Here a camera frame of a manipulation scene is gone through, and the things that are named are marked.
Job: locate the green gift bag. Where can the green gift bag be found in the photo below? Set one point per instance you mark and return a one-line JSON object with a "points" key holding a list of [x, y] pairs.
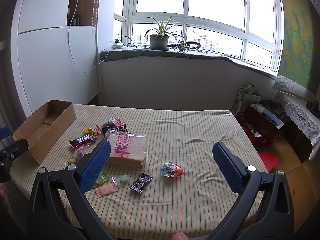
{"points": [[241, 97]]}

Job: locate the white power strip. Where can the white power strip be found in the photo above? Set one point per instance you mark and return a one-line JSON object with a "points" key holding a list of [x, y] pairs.
{"points": [[117, 45]]}

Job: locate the white lace tablecloth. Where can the white lace tablecloth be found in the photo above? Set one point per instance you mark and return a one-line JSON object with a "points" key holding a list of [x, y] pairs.
{"points": [[297, 112]]}

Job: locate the clear packet dark cake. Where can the clear packet dark cake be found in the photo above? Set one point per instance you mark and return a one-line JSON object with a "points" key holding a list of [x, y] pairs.
{"points": [[80, 153], [111, 122]]}

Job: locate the dark ornament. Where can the dark ornament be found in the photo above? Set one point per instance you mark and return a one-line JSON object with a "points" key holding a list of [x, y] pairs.
{"points": [[314, 107]]}

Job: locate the flat red item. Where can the flat red item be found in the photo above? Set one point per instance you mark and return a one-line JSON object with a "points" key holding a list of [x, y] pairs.
{"points": [[270, 160]]}

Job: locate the small trailing plant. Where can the small trailing plant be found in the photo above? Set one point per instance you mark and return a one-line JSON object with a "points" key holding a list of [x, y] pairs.
{"points": [[182, 47]]}

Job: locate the brown chocolate bar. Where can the brown chocolate bar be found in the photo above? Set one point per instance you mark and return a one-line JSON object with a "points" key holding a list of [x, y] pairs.
{"points": [[82, 140], [117, 129]]}

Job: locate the black candy packet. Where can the black candy packet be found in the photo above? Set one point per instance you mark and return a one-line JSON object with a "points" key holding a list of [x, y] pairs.
{"points": [[140, 183]]}

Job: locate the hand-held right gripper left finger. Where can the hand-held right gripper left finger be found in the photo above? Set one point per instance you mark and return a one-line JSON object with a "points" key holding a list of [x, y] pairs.
{"points": [[96, 166]]}

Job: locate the potted spider plant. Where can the potted spider plant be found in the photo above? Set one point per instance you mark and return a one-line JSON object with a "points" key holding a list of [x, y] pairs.
{"points": [[158, 42]]}

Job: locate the clear green candy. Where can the clear green candy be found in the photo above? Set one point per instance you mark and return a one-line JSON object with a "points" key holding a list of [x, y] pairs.
{"points": [[121, 178]]}

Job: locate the red open box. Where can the red open box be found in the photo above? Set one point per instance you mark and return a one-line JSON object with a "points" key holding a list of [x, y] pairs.
{"points": [[268, 132]]}

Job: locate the white framed window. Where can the white framed window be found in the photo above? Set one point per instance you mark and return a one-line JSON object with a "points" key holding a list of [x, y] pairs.
{"points": [[215, 0]]}

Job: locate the pink snack packet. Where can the pink snack packet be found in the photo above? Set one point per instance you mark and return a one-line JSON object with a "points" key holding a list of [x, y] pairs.
{"points": [[106, 190]]}

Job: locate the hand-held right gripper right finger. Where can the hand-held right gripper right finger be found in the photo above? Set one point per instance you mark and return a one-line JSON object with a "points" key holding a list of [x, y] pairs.
{"points": [[226, 167]]}

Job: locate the colourful jelly cup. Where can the colourful jelly cup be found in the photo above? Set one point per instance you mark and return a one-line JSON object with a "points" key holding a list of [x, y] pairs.
{"points": [[172, 170]]}

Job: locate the white cabinet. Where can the white cabinet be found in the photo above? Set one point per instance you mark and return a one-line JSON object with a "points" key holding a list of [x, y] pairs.
{"points": [[50, 55]]}

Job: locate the yellow green wall map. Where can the yellow green wall map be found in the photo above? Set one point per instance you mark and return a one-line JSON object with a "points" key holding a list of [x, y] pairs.
{"points": [[297, 42]]}

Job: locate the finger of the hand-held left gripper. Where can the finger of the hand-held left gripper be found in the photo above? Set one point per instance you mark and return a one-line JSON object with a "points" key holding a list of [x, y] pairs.
{"points": [[16, 148]]}

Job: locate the brown cardboard box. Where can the brown cardboard box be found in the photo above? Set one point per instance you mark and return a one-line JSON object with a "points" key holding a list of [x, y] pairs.
{"points": [[50, 135]]}

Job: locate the green snack packet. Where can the green snack packet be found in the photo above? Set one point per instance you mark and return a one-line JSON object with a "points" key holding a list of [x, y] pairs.
{"points": [[101, 180]]}

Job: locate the sliced bread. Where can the sliced bread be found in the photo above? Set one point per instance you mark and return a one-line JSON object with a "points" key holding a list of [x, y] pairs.
{"points": [[130, 150]]}

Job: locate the small yellow round candy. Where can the small yellow round candy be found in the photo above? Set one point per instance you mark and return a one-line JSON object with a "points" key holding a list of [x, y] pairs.
{"points": [[72, 160]]}

